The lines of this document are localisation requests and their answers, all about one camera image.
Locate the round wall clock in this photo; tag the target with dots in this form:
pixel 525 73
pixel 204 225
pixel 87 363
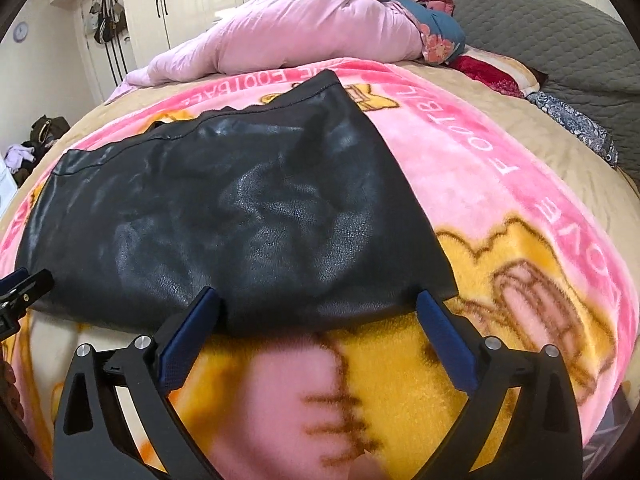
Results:
pixel 20 32

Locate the hanging bags on door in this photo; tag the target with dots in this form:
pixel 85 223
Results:
pixel 105 21

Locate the blue patterned cloth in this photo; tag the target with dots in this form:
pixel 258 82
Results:
pixel 586 130

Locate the red striped pillow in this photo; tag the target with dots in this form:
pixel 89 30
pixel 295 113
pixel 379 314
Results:
pixel 499 72

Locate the beige bed sheet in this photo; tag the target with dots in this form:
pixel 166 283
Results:
pixel 609 194

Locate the right hand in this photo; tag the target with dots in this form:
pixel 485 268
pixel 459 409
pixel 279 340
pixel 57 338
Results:
pixel 366 467

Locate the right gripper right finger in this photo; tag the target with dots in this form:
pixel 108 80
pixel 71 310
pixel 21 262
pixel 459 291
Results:
pixel 543 439

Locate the grey quilted headboard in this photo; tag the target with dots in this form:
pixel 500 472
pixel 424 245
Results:
pixel 591 60

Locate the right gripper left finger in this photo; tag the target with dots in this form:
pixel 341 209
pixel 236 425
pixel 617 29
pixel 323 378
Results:
pixel 92 439

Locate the clothes pile on chair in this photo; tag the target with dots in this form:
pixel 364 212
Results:
pixel 22 159

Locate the left hand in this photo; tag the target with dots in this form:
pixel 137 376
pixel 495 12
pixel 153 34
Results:
pixel 9 393

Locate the black leather jacket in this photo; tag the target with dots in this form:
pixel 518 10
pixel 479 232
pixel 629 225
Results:
pixel 296 212

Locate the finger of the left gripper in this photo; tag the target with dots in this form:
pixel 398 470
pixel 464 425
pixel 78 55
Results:
pixel 13 279

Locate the pink quilted duvet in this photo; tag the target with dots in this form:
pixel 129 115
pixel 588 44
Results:
pixel 271 34

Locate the blue floral pillow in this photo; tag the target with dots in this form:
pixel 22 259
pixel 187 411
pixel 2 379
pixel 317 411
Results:
pixel 443 39

